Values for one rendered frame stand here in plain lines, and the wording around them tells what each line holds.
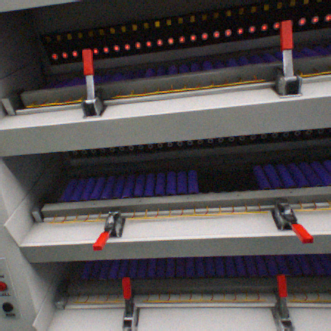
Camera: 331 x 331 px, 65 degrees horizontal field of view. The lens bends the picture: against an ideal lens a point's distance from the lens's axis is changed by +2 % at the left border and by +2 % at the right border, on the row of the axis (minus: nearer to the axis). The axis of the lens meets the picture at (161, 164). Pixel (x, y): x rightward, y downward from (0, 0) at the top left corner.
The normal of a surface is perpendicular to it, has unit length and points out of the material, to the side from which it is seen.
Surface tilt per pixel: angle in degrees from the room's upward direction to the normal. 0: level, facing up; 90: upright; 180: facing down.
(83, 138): 109
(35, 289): 90
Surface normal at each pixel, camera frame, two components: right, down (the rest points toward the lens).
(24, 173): 0.99, -0.07
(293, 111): -0.06, 0.57
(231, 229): -0.14, -0.82
